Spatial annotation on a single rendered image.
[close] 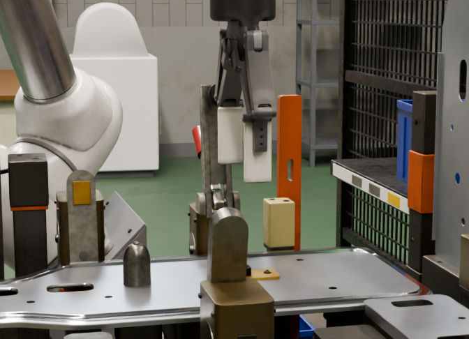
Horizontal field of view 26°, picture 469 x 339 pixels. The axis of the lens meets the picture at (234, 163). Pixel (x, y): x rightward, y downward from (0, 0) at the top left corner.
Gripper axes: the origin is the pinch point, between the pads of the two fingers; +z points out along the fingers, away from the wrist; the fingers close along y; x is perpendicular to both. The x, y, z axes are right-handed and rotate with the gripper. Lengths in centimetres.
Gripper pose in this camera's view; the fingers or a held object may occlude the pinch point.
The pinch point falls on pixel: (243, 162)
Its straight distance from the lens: 118.5
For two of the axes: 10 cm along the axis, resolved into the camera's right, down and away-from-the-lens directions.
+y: 2.3, 1.5, -9.6
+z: 0.0, 9.9, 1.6
